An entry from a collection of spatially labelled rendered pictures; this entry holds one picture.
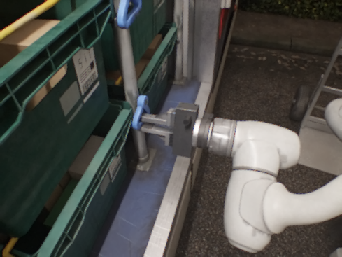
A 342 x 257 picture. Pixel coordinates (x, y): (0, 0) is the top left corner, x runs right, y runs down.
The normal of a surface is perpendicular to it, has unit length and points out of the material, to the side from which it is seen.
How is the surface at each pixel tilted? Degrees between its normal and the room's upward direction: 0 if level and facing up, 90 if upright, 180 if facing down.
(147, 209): 0
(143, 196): 0
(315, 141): 0
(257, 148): 28
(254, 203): 43
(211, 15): 90
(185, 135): 68
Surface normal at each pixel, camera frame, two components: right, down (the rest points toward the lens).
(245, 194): -0.63, -0.44
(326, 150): -0.03, -0.69
